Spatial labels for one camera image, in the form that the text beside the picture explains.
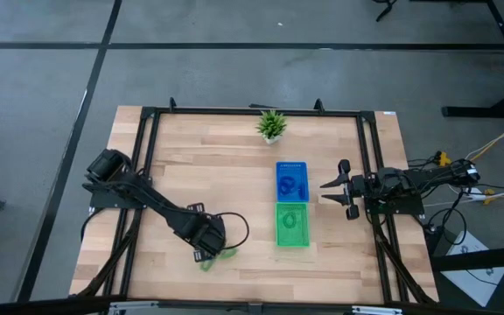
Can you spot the white sticker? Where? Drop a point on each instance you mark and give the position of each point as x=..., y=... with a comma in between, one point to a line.
x=389, y=113

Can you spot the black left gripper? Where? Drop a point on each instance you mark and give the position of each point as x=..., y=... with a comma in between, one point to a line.
x=208, y=232

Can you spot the white cardboard box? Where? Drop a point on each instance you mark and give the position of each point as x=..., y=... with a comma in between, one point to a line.
x=475, y=271

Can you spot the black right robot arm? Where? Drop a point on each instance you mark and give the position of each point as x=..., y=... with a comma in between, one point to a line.
x=409, y=179

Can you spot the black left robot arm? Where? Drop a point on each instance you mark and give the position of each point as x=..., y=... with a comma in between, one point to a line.
x=156, y=203

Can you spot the green plant in white pot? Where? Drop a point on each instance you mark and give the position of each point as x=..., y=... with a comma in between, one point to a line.
x=271, y=124

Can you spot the black aluminium table frame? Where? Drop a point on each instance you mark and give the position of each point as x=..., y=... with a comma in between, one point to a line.
x=256, y=112

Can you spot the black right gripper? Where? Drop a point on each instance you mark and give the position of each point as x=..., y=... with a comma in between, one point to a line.
x=357, y=188

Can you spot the black stand leg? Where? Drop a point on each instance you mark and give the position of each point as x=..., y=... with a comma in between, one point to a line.
x=385, y=9

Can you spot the black desk frame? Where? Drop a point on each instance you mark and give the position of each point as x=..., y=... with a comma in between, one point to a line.
x=484, y=111

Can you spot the blue plastic basket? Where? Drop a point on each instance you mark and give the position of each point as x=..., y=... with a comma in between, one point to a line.
x=293, y=168

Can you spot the silver aluminium extrusion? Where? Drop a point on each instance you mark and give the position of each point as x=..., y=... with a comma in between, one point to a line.
x=376, y=310
x=131, y=307

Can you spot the white power strip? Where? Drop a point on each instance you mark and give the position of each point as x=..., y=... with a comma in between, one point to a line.
x=475, y=195

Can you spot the green plastic basket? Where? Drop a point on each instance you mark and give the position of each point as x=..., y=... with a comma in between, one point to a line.
x=300, y=236

